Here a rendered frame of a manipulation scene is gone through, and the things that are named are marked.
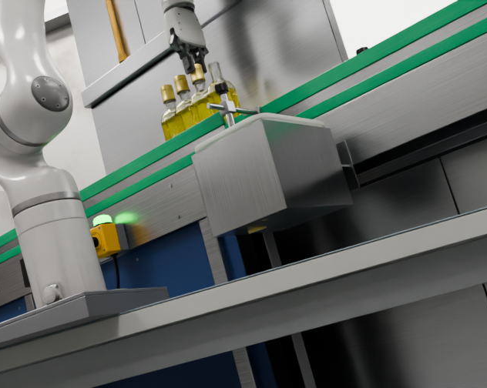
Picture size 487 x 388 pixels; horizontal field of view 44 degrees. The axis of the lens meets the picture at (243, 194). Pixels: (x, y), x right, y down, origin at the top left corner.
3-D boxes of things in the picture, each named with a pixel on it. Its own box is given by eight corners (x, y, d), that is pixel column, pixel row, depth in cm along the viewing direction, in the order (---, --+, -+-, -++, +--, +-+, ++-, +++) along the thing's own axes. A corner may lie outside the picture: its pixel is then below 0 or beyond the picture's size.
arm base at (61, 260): (102, 295, 94) (70, 184, 98) (-6, 333, 97) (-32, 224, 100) (146, 292, 112) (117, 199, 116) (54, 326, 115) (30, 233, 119)
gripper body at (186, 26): (183, 20, 165) (193, 58, 163) (155, 11, 157) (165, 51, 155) (202, 6, 160) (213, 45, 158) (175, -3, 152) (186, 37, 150)
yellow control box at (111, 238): (130, 251, 149) (123, 222, 150) (105, 254, 143) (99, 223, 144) (112, 259, 153) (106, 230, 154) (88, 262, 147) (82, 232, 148)
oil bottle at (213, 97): (256, 158, 147) (233, 78, 151) (242, 158, 143) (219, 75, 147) (239, 167, 150) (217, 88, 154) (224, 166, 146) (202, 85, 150)
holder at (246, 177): (367, 203, 119) (344, 130, 122) (287, 208, 98) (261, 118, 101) (298, 229, 129) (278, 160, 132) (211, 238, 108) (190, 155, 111)
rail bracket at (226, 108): (271, 138, 136) (256, 88, 138) (222, 134, 122) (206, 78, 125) (261, 144, 137) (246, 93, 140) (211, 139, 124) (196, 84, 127)
